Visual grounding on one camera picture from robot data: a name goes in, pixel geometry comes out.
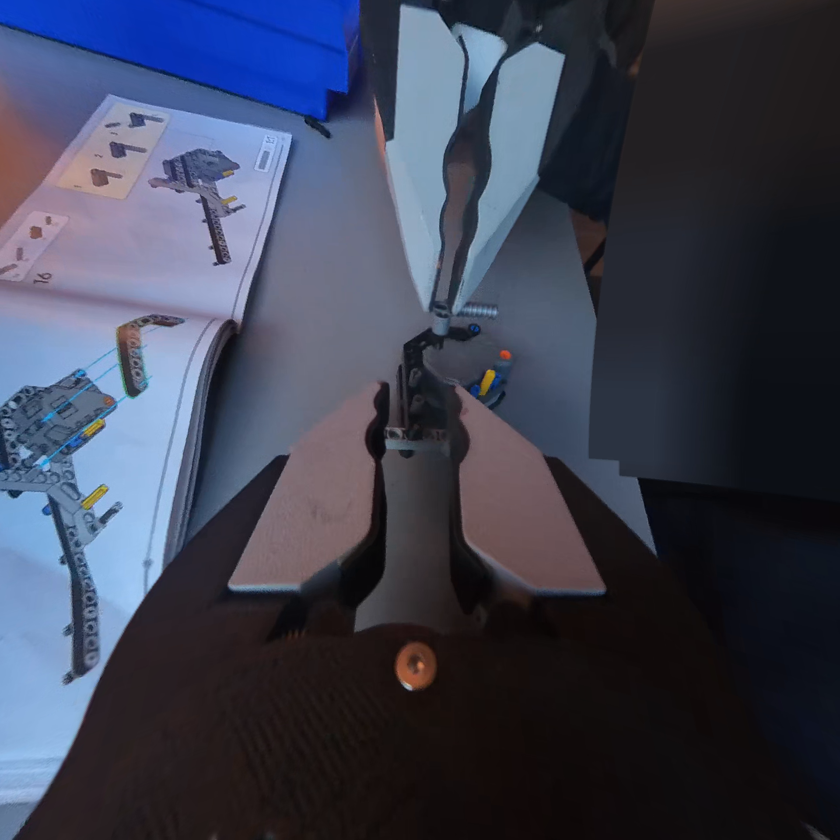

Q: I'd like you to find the lego instruction booklet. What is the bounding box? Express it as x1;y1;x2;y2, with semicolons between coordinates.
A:
0;94;294;791

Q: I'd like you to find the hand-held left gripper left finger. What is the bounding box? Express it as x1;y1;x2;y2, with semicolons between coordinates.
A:
227;381;392;606

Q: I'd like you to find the grey black lego assembly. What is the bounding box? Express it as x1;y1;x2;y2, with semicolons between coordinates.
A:
384;322;517;458

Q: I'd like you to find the blue plastic box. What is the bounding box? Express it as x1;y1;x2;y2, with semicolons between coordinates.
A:
0;0;361;123

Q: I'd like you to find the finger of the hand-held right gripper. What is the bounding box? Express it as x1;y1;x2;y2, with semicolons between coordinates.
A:
374;3;470;312
451;31;567;307

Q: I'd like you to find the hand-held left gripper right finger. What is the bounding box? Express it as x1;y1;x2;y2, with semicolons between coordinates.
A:
448;385;607;609

